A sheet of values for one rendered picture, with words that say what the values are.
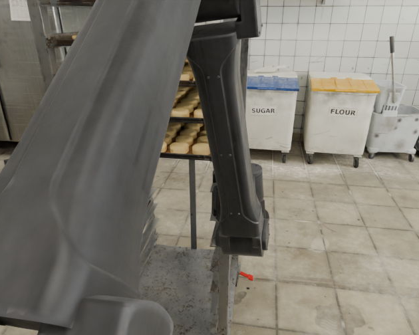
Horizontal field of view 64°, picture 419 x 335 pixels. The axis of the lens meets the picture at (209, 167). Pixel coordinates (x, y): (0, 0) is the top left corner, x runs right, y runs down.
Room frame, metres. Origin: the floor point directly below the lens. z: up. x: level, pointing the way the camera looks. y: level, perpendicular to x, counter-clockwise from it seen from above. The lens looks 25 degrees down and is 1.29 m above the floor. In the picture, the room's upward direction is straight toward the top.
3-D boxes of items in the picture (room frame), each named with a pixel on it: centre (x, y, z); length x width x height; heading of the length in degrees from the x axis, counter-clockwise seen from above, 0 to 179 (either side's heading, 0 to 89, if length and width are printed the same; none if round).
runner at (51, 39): (1.16, 0.32, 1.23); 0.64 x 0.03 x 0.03; 171
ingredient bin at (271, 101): (3.18, -0.55, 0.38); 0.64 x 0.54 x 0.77; 170
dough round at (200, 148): (0.83, 0.02, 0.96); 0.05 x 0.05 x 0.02
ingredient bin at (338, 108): (3.07, -1.19, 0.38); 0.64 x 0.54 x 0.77; 168
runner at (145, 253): (1.16, 0.32, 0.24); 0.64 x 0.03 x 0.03; 171
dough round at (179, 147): (0.84, 0.08, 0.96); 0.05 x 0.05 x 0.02
